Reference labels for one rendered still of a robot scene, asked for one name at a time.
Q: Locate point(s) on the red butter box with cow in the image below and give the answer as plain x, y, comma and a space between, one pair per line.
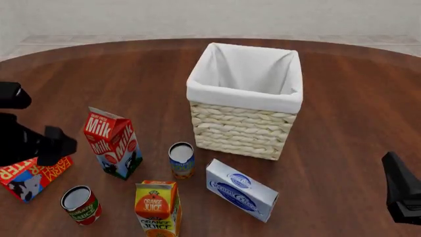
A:
26, 182

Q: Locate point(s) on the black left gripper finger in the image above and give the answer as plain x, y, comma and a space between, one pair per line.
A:
57, 148

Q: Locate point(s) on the wicker basket with white liner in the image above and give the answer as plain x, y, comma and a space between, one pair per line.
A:
243, 128

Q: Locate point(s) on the orange juice carton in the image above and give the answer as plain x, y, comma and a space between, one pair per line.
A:
156, 207

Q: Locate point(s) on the red and green tomato sauce tin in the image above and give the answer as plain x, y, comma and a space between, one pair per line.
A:
84, 209

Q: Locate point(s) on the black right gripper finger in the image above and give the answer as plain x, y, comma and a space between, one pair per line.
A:
403, 182

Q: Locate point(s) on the blue soup tin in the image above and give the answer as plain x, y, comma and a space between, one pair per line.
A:
182, 163

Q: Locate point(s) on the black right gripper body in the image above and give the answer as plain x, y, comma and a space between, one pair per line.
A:
408, 212

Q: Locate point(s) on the white and blue cream cheese box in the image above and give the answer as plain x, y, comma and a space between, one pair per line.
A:
238, 190

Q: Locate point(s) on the red and white milk carton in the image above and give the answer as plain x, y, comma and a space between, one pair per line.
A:
112, 145

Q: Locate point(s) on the left gripper camera plate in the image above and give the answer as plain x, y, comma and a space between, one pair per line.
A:
13, 97

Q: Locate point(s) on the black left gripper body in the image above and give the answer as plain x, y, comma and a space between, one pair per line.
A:
16, 143

